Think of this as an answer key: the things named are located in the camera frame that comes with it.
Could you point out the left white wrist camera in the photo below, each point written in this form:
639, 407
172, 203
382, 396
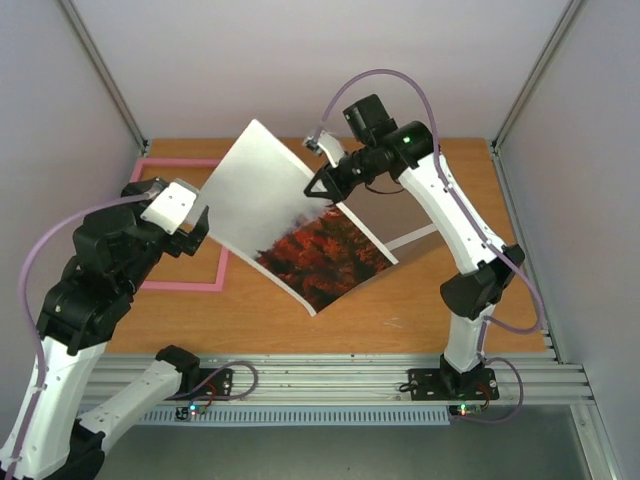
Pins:
170, 208

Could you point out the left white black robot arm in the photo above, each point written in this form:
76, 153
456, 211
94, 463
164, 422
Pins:
117, 244

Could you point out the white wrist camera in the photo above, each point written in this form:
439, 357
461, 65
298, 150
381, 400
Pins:
325, 143
170, 208

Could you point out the aluminium rail base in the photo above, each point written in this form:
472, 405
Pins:
354, 379

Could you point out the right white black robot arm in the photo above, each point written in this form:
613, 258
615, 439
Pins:
485, 263

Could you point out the left small circuit board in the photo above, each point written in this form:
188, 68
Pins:
188, 413

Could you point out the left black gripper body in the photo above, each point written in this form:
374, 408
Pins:
182, 243

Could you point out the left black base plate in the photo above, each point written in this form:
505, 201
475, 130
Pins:
209, 386

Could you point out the right small circuit board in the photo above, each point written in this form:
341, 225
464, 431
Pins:
465, 410

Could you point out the right aluminium corner post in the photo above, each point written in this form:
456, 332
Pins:
542, 63

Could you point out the landscape photo print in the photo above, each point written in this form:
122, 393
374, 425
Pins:
313, 249

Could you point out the small circuit board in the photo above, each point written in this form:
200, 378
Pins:
465, 410
188, 413

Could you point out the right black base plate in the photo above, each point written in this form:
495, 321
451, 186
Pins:
430, 384

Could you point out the aluminium corner post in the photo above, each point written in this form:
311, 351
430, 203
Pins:
542, 63
82, 34

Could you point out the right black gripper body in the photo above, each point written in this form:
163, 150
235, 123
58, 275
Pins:
334, 180

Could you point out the grey slotted cable duct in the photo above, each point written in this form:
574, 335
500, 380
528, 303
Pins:
293, 416

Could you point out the white mat board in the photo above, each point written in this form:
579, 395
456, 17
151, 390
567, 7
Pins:
411, 237

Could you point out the pink photo frame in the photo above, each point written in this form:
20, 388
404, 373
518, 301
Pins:
192, 287

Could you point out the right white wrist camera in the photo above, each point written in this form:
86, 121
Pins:
325, 143

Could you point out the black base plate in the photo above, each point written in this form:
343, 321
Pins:
430, 384
209, 386

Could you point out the left aluminium corner post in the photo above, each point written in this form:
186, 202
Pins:
82, 34

